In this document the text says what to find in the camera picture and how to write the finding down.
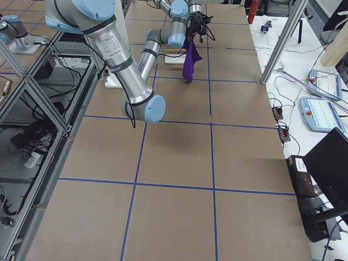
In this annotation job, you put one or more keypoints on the aluminium frame post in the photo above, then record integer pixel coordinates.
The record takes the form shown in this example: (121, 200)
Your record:
(289, 26)

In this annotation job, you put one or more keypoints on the teach pendant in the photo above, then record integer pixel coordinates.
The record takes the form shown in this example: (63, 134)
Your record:
(328, 84)
(320, 115)

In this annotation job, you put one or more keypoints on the brown paper table cover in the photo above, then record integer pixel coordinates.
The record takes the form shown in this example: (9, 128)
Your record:
(208, 182)

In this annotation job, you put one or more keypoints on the white rack base tray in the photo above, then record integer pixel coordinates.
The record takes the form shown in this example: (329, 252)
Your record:
(175, 59)

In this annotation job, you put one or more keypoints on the near teach pendant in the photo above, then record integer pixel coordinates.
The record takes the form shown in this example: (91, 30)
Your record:
(320, 115)

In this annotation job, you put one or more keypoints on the far teach pendant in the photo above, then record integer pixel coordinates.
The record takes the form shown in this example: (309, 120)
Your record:
(328, 84)

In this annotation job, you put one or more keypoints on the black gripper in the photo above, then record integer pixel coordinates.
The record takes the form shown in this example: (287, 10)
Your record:
(193, 25)

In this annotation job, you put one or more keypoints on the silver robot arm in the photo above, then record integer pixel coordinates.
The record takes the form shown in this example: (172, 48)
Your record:
(15, 35)
(97, 20)

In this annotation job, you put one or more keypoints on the red bottle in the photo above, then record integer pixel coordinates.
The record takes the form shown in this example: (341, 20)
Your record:
(252, 11)

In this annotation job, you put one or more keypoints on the black monitor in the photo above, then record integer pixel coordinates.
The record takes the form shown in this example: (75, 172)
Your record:
(326, 162)

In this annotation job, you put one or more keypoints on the black computer box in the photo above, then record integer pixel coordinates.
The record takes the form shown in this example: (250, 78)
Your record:
(300, 178)

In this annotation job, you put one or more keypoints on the purple towel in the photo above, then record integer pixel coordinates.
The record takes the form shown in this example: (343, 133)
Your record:
(191, 57)

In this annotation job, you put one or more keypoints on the front wooden rack rod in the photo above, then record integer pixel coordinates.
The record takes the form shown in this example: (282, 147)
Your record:
(174, 51)

